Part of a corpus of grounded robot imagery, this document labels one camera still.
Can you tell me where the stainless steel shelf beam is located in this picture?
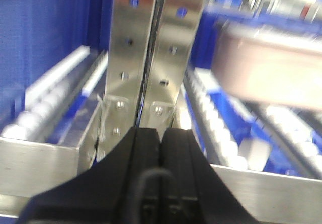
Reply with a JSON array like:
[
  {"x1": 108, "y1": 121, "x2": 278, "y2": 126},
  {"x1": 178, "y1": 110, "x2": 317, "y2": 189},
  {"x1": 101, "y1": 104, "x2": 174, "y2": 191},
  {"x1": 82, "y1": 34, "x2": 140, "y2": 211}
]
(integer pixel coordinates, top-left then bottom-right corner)
[{"x1": 1, "y1": 138, "x2": 321, "y2": 223}]

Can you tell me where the roller conveyor track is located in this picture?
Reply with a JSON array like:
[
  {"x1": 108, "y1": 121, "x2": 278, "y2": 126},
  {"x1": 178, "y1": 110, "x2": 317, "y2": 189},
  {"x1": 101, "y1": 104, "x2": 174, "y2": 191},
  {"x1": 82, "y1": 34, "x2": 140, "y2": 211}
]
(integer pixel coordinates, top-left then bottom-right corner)
[{"x1": 184, "y1": 68, "x2": 248, "y2": 170}]

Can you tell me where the white translucent plastic bin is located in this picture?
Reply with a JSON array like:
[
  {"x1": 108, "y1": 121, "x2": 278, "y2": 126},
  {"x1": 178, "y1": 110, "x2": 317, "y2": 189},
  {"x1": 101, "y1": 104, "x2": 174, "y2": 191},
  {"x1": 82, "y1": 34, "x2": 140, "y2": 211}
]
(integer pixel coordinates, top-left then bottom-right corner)
[{"x1": 212, "y1": 22, "x2": 321, "y2": 110}]

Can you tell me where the perforated steel upright post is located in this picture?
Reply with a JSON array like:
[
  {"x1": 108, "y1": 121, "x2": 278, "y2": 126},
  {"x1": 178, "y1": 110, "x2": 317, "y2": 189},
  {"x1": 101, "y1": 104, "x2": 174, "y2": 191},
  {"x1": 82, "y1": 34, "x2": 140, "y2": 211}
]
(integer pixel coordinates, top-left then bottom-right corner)
[{"x1": 96, "y1": 0, "x2": 156, "y2": 161}]

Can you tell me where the left roller track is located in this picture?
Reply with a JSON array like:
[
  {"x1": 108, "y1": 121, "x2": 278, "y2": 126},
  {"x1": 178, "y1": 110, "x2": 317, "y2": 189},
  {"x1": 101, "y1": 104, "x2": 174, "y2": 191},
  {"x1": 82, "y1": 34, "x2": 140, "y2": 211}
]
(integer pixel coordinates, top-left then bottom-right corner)
[{"x1": 1, "y1": 46, "x2": 91, "y2": 141}]

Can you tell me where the black cable loop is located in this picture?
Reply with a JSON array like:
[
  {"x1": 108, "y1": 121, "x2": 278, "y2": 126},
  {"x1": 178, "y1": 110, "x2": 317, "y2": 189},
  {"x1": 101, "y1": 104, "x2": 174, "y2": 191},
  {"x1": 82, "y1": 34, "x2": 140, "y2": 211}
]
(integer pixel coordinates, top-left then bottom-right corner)
[{"x1": 133, "y1": 167, "x2": 177, "y2": 224}]

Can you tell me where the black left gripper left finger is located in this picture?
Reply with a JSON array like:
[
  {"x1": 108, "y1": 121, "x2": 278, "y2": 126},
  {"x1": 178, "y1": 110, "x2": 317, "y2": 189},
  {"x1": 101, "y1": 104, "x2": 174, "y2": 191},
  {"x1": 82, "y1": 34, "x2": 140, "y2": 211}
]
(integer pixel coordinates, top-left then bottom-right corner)
[{"x1": 18, "y1": 127, "x2": 160, "y2": 223}]

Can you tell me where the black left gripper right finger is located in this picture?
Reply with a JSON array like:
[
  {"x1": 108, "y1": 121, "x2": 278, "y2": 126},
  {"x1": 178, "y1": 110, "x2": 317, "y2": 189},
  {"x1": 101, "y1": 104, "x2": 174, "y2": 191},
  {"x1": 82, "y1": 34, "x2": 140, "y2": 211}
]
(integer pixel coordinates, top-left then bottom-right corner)
[{"x1": 161, "y1": 128, "x2": 258, "y2": 223}]

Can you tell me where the large blue bin left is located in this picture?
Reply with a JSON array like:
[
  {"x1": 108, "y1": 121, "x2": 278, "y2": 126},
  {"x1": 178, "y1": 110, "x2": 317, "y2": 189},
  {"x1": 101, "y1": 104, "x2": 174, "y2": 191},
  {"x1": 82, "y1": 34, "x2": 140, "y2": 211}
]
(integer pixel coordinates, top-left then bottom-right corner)
[{"x1": 0, "y1": 0, "x2": 114, "y2": 89}]

